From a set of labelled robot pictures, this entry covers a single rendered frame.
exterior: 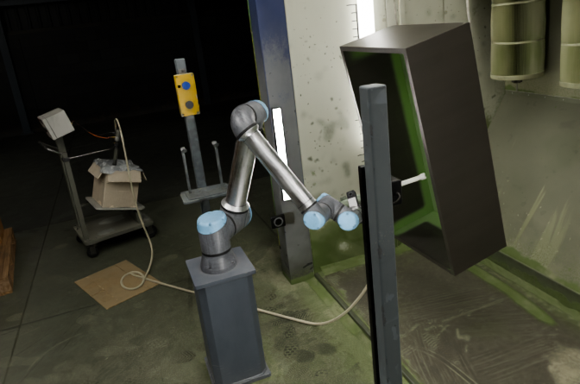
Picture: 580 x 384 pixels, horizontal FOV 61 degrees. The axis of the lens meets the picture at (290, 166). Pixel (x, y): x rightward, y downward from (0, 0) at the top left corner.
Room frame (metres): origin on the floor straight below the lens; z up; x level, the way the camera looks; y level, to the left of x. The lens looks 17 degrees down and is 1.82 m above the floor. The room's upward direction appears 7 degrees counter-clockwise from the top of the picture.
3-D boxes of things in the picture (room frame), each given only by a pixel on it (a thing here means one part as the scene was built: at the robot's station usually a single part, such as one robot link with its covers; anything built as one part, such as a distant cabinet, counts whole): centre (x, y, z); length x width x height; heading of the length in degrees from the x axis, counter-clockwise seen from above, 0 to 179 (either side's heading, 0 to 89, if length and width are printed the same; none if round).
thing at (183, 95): (3.09, 0.59, 1.42); 0.12 x 0.06 x 0.26; 109
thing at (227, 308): (2.27, 0.42, 0.32); 0.31 x 0.31 x 0.64; 19
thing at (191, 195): (2.99, 0.55, 0.95); 0.26 x 0.15 x 0.32; 109
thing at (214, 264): (2.27, 0.42, 0.69); 0.19 x 0.19 x 0.10
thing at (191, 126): (3.14, 0.61, 0.82); 0.06 x 0.06 x 1.64; 19
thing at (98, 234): (4.22, 1.73, 0.64); 0.73 x 0.50 x 1.27; 123
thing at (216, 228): (2.28, 0.42, 0.83); 0.17 x 0.15 x 0.18; 152
